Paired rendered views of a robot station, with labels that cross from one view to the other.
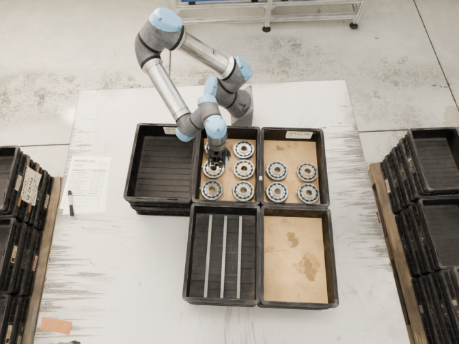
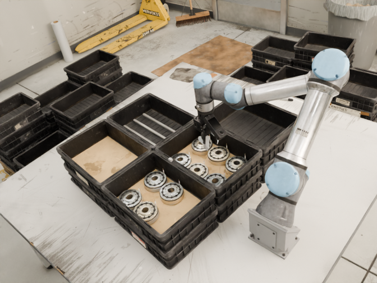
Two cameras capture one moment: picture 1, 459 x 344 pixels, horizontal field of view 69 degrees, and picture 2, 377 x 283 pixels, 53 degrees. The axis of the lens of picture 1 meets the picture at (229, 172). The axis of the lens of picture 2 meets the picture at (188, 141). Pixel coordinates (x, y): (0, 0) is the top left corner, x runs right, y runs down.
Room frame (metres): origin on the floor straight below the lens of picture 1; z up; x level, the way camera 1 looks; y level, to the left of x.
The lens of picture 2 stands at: (1.59, -0.88, 2.04)
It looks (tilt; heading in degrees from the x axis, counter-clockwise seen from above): 40 degrees down; 139
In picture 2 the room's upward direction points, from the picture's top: 9 degrees counter-clockwise
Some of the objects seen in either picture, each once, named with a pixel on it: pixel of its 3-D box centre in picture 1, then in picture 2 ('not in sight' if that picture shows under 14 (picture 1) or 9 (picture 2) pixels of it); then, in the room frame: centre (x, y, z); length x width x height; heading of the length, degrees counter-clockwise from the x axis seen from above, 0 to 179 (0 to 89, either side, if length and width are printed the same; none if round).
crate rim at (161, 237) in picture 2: (293, 165); (156, 190); (0.68, -0.29, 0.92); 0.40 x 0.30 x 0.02; 177
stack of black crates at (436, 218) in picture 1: (438, 238); not in sight; (0.48, -1.24, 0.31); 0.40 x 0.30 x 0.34; 2
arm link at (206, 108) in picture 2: (218, 141); (204, 104); (0.67, 0.04, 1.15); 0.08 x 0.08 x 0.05
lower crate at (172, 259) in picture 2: not in sight; (163, 215); (0.68, -0.29, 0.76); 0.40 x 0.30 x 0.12; 177
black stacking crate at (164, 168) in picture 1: (164, 166); (249, 127); (0.71, 0.31, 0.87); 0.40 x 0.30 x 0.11; 177
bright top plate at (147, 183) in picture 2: (277, 192); (155, 179); (0.57, -0.22, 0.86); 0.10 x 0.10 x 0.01
